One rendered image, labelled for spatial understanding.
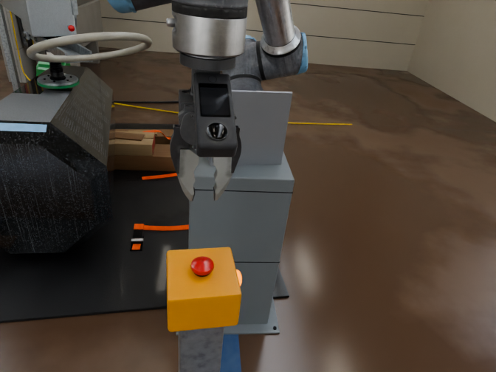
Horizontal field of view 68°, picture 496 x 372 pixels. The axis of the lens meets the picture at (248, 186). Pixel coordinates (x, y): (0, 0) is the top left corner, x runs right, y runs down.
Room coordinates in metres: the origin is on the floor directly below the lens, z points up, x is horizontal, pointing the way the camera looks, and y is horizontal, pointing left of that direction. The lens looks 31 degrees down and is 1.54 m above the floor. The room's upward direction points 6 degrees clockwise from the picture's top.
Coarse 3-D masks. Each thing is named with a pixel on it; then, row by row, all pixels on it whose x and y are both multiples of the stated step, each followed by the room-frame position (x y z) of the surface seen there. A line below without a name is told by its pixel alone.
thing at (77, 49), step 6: (24, 36) 2.14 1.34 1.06; (30, 36) 2.16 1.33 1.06; (36, 42) 2.07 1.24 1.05; (54, 48) 1.81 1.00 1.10; (60, 48) 1.76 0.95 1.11; (66, 48) 1.98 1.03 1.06; (72, 48) 1.95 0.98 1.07; (78, 48) 1.87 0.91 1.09; (84, 48) 1.81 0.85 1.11; (54, 54) 1.82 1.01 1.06; (60, 54) 1.74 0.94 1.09; (66, 54) 1.69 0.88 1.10; (72, 54) 1.85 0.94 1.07; (78, 54) 1.87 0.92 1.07; (84, 54) 1.81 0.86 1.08; (90, 54) 1.76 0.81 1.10
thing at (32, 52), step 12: (72, 36) 1.35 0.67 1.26; (84, 36) 1.36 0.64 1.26; (96, 36) 1.37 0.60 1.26; (108, 36) 1.40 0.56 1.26; (120, 36) 1.43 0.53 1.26; (132, 36) 1.47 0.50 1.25; (144, 36) 1.54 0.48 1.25; (36, 48) 1.36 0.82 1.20; (48, 48) 1.35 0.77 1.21; (132, 48) 1.76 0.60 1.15; (144, 48) 1.71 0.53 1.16; (36, 60) 1.51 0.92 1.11; (48, 60) 1.59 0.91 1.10; (60, 60) 1.65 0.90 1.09; (72, 60) 1.70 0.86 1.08; (84, 60) 1.73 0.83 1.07; (96, 60) 1.77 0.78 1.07
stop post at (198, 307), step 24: (168, 264) 0.47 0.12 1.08; (216, 264) 0.48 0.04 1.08; (168, 288) 0.42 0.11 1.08; (192, 288) 0.42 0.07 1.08; (216, 288) 0.43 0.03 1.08; (240, 288) 0.44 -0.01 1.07; (168, 312) 0.39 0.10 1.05; (192, 312) 0.40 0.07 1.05; (216, 312) 0.41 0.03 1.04; (192, 336) 0.42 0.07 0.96; (216, 336) 0.43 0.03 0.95; (192, 360) 0.42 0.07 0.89; (216, 360) 0.43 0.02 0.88
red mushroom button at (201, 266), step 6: (198, 258) 0.47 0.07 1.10; (204, 258) 0.47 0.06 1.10; (192, 264) 0.46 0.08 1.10; (198, 264) 0.46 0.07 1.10; (204, 264) 0.46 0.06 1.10; (210, 264) 0.46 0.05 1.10; (192, 270) 0.45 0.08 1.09; (198, 270) 0.45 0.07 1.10; (204, 270) 0.45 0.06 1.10; (210, 270) 0.45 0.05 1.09
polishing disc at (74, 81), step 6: (42, 78) 2.03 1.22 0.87; (48, 78) 2.04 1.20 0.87; (54, 78) 2.03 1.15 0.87; (60, 78) 2.04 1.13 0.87; (66, 78) 2.08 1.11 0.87; (72, 78) 2.09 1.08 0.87; (42, 84) 1.96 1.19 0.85; (48, 84) 1.96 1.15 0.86; (54, 84) 1.96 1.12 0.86; (60, 84) 1.97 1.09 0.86; (66, 84) 1.99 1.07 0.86; (72, 84) 2.02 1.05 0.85
